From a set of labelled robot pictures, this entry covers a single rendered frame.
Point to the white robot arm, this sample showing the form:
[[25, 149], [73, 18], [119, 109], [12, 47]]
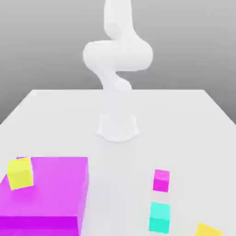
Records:
[[118, 53]]

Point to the small magenta cube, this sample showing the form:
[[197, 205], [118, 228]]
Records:
[[161, 181]]

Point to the small cyan cube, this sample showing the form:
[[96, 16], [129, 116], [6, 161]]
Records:
[[159, 217]]

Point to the small yellow cube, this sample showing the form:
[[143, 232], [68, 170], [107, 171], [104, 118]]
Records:
[[207, 230], [20, 174]]

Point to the large magenta box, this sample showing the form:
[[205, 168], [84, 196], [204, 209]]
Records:
[[55, 188]]

